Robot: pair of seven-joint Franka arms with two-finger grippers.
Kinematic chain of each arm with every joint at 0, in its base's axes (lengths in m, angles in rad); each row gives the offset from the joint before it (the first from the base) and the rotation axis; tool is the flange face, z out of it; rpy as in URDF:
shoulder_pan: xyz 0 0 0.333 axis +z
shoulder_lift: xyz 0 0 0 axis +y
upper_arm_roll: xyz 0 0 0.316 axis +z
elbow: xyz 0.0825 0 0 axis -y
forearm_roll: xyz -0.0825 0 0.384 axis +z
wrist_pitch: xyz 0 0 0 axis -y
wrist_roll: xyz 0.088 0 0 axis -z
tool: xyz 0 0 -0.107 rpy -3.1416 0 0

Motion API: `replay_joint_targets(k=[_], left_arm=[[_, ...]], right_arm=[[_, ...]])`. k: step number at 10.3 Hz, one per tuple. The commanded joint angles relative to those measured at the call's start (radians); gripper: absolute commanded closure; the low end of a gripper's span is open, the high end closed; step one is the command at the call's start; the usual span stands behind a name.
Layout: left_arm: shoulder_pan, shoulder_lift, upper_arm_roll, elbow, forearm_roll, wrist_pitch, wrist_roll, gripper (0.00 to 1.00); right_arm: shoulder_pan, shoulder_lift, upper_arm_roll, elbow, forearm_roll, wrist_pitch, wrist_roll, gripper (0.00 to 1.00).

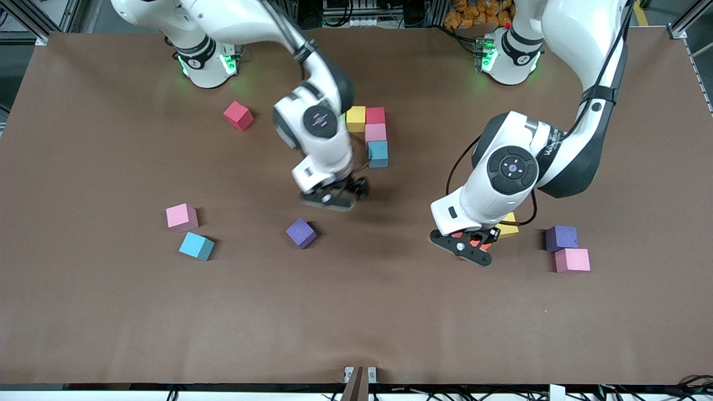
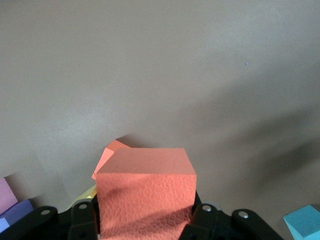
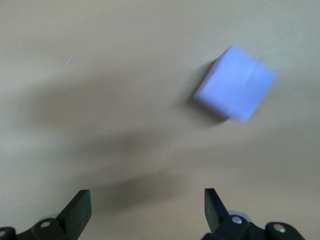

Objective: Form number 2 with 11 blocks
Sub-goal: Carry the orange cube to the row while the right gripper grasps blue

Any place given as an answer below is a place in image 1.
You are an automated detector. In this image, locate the purple foam cube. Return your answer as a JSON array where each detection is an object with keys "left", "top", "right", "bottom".
[
  {"left": 545, "top": 225, "right": 579, "bottom": 252},
  {"left": 285, "top": 217, "right": 319, "bottom": 250}
]

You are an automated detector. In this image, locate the blue foam cube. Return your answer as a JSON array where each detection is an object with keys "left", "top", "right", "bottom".
[
  {"left": 178, "top": 232, "right": 216, "bottom": 262},
  {"left": 368, "top": 140, "right": 389, "bottom": 169}
]

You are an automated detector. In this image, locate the brown table cover sheet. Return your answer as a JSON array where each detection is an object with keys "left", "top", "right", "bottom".
[{"left": 0, "top": 28, "right": 713, "bottom": 386}]

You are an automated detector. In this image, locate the orange packets pile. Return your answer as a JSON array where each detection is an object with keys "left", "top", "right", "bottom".
[{"left": 444, "top": 0, "right": 516, "bottom": 28}]

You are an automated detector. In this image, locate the silver metal bracket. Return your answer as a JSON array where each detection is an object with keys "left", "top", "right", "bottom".
[{"left": 344, "top": 366, "right": 378, "bottom": 384}]

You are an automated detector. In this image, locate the brown camera post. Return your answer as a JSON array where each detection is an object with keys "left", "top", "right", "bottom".
[{"left": 340, "top": 366, "right": 371, "bottom": 401}]

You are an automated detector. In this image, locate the aluminium frame profile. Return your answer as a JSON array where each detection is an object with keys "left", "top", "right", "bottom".
[
  {"left": 666, "top": 0, "right": 713, "bottom": 41},
  {"left": 0, "top": 0, "right": 76, "bottom": 46}
]

